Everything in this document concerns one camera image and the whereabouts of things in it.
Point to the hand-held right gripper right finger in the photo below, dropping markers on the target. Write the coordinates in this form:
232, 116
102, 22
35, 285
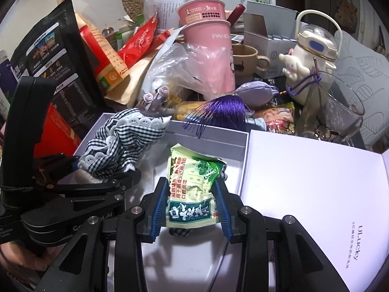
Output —
224, 211

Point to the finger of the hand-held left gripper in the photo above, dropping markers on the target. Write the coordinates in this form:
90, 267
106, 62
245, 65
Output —
57, 167
100, 185

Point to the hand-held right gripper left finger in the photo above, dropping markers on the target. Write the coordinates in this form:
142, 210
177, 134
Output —
159, 208

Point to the black white gingham cloth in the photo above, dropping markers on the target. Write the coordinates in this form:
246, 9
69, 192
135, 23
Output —
121, 146

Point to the green snack packet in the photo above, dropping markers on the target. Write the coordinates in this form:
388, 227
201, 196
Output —
191, 170

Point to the white hinged gift box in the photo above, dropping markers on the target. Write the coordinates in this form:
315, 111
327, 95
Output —
304, 173

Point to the small orange snack packet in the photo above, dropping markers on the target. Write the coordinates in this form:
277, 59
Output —
275, 118

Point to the person's left hand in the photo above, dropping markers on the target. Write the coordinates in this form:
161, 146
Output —
27, 261

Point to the black standing pouch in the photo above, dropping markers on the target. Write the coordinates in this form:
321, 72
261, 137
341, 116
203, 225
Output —
54, 54

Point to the purple tassel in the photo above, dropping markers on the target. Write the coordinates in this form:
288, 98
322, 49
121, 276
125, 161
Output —
218, 112

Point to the purple capped tube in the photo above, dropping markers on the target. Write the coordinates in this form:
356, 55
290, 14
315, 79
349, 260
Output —
163, 91
149, 98

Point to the yellow snack pieces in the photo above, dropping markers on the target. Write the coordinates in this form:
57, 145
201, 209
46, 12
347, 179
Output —
184, 108

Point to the brown kraft paper bag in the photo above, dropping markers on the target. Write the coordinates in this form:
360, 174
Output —
130, 85

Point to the red orange carton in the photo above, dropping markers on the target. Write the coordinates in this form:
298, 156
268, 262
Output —
106, 60

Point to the purple fabric sachet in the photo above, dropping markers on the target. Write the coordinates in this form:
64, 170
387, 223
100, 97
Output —
255, 92

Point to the eyeglasses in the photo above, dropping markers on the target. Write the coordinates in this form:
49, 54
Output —
326, 132

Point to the clear plastic bag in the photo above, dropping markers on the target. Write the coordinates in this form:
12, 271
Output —
176, 67

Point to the clear glass cup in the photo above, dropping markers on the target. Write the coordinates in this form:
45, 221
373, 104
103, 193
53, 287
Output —
331, 109

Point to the red foil packet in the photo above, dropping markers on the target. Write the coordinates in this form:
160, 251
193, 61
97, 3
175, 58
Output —
139, 39

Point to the brown ceramic mug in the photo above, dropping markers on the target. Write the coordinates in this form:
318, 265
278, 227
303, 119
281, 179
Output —
244, 60

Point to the white character water bottle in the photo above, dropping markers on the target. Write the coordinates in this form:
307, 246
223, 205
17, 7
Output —
310, 51

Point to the printed paper leaflet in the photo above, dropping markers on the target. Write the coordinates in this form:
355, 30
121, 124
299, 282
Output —
161, 9

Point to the grey cardboard box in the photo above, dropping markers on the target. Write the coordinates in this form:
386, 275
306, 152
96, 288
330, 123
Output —
267, 27

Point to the chair with leaf cover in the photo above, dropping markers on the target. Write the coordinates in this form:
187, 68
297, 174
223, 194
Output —
364, 76

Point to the red spoon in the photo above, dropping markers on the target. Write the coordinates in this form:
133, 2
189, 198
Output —
236, 13

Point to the pale pink paper cup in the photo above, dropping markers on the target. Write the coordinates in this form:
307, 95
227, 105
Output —
202, 12

